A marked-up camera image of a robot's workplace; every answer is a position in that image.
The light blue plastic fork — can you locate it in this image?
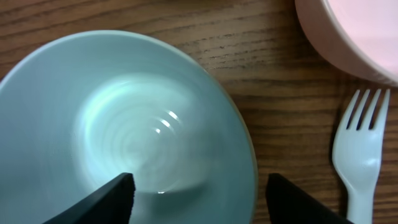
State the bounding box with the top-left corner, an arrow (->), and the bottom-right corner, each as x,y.
332,89 -> 391,223

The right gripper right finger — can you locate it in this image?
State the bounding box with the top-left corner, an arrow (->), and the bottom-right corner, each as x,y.
265,173 -> 352,224

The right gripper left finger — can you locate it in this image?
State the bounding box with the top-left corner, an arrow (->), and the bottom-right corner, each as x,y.
45,173 -> 136,224

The white pink bowl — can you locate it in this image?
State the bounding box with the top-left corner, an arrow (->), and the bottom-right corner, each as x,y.
295,0 -> 397,86

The teal bowl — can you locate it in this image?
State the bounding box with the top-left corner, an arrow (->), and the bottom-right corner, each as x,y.
1,30 -> 258,223

